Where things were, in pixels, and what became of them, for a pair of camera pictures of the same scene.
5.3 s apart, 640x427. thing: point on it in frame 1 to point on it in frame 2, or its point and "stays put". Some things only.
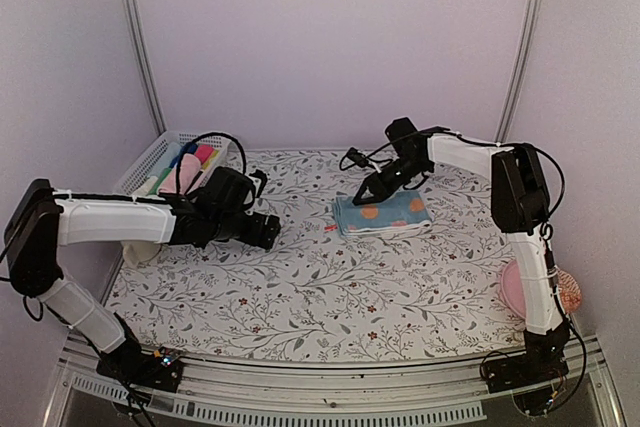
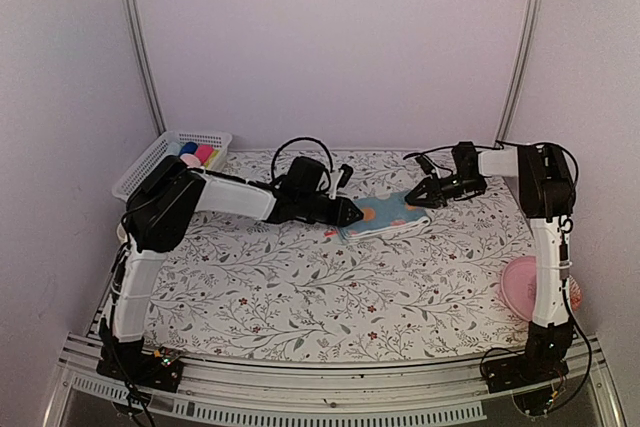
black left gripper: x=256 y=238 to x=340 y=217
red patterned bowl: x=569 y=291 stays put
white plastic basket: x=145 y=165 stays put
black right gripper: x=358 y=200 to x=436 y=195
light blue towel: x=400 y=210 stays put
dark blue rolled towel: x=189 y=148 stays put
